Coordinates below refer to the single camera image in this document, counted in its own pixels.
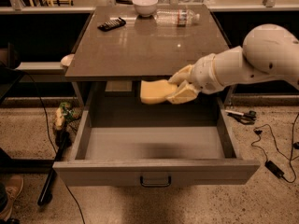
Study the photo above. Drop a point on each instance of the grey cabinet with top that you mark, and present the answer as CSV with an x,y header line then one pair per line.
x,y
139,50

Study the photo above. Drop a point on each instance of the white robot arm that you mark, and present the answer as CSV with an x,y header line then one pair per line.
x,y
269,52

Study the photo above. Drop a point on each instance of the black drawer handle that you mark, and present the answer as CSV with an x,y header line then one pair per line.
x,y
155,182

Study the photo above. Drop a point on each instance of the open grey top drawer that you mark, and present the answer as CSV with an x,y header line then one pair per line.
x,y
115,145

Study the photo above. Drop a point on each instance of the clear plastic water bottle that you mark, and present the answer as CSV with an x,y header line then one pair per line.
x,y
177,17

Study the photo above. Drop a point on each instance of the white plate edge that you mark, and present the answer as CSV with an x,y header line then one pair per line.
x,y
67,60

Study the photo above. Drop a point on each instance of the snack bags in basket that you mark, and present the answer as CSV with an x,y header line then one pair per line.
x,y
64,115

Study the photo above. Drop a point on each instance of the yellow sponge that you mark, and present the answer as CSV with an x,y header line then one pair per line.
x,y
155,92

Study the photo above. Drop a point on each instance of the black power adapter with cable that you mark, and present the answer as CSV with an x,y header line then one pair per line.
x,y
269,165

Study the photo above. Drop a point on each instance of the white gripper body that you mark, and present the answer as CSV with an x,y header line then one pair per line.
x,y
204,75

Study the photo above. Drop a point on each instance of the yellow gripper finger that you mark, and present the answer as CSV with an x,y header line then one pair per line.
x,y
184,93
184,74

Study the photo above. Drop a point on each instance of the black pole on floor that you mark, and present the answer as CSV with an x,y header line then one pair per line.
x,y
45,196

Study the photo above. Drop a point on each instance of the white bowl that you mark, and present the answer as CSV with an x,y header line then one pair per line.
x,y
145,8

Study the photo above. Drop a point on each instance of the brown shoe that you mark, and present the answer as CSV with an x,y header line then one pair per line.
x,y
9,192

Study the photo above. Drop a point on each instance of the black remote control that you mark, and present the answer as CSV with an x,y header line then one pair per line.
x,y
111,25

